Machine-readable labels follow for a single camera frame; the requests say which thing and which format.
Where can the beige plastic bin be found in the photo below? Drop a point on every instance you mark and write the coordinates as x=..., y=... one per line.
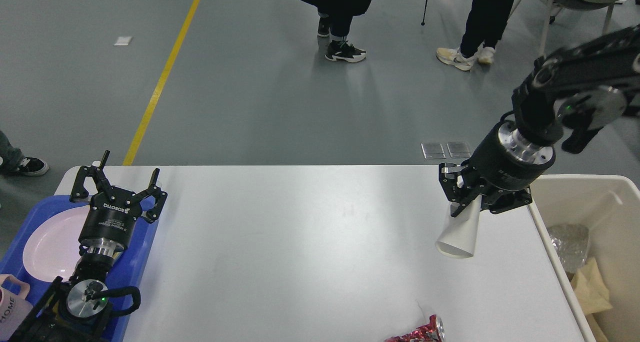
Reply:
x=609, y=206

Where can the pink plate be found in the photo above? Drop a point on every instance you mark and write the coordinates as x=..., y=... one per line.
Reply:
x=53, y=248

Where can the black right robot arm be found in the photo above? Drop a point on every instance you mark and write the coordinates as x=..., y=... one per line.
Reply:
x=581, y=88

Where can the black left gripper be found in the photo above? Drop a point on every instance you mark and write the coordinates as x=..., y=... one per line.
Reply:
x=111, y=222

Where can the crushed red can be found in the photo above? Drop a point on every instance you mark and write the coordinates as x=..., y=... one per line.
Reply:
x=432, y=331

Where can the brown paper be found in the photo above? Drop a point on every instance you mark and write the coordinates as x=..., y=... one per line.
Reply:
x=590, y=290

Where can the brown paper bag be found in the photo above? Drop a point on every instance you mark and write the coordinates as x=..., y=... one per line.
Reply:
x=596, y=330

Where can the pink HOME mug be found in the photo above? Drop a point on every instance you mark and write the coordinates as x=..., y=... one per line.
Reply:
x=14, y=307

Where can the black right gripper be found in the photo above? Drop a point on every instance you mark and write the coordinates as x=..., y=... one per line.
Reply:
x=505, y=159

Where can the person in tan sneakers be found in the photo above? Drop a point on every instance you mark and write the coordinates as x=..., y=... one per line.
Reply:
x=485, y=26

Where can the right metal floor plate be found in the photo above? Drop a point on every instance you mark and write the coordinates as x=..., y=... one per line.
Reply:
x=458, y=150

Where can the metal floor plate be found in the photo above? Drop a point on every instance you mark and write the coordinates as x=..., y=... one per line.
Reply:
x=433, y=151
x=458, y=150

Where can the blue plastic tray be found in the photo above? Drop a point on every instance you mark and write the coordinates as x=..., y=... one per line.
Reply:
x=127, y=270

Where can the left metal floor plate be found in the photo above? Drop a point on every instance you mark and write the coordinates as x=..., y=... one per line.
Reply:
x=433, y=151

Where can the white paper cup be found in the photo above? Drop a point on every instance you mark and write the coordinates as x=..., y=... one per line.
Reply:
x=459, y=236

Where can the person in black coat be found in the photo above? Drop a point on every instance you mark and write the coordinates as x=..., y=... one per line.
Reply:
x=335, y=19

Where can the aluminium foil sheet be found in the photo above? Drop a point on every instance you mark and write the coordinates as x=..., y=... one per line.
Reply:
x=571, y=242

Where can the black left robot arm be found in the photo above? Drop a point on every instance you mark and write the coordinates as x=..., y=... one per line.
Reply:
x=79, y=308

